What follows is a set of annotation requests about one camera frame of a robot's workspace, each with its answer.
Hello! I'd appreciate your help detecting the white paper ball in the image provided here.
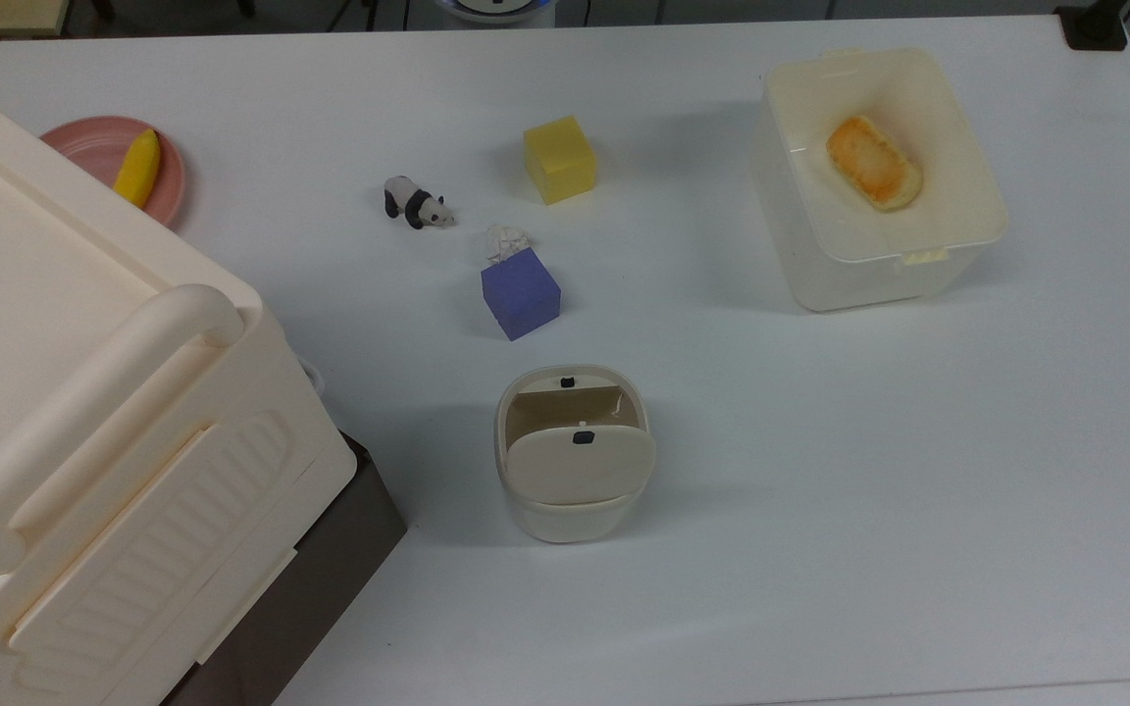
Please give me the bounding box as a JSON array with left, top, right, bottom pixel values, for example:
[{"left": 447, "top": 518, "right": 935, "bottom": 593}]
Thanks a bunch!
[{"left": 485, "top": 224, "right": 533, "bottom": 266}]

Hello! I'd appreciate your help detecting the cream trash can with lid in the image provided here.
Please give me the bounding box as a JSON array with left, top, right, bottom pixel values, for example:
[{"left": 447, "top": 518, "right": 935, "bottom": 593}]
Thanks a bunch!
[{"left": 494, "top": 365, "right": 657, "bottom": 544}]

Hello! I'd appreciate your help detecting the purple cube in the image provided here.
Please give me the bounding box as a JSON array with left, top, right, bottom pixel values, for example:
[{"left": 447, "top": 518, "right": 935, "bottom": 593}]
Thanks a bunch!
[{"left": 481, "top": 247, "right": 563, "bottom": 342}]

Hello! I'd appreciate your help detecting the yellow cube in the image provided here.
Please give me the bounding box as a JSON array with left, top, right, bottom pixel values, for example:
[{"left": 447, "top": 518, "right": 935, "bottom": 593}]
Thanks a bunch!
[{"left": 523, "top": 115, "right": 598, "bottom": 206}]

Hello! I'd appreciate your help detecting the black and white panda figurine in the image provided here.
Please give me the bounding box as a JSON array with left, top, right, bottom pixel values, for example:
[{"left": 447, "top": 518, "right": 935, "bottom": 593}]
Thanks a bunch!
[{"left": 384, "top": 176, "right": 457, "bottom": 230}]

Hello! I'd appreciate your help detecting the dark brown drawer box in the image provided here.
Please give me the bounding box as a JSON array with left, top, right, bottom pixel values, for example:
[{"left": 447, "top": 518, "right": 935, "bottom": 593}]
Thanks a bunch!
[{"left": 158, "top": 431, "right": 409, "bottom": 706}]

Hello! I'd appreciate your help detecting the toasted bread piece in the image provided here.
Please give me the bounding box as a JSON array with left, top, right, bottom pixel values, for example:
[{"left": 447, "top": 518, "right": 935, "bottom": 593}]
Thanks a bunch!
[{"left": 826, "top": 115, "right": 924, "bottom": 213}]

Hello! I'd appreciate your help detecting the cream plastic storage bin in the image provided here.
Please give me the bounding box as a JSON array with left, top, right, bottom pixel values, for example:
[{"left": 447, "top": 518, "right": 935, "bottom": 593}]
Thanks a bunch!
[{"left": 749, "top": 47, "right": 1009, "bottom": 313}]

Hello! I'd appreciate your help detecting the yellow banana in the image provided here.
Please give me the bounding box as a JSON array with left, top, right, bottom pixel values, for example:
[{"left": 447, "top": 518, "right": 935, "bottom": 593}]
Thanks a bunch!
[{"left": 114, "top": 128, "right": 162, "bottom": 209}]

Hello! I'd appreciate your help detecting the large cream plastic cabinet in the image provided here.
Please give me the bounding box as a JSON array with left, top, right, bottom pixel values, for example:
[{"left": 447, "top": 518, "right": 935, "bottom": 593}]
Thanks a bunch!
[{"left": 0, "top": 69, "right": 360, "bottom": 706}]

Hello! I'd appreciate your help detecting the pink plate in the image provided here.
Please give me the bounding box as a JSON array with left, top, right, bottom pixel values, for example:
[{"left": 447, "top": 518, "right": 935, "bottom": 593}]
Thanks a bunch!
[{"left": 39, "top": 116, "right": 187, "bottom": 228}]

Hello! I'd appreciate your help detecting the black pole with clamp base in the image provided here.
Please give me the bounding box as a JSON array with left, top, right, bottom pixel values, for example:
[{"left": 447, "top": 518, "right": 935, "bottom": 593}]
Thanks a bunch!
[{"left": 1055, "top": 0, "right": 1130, "bottom": 52}]

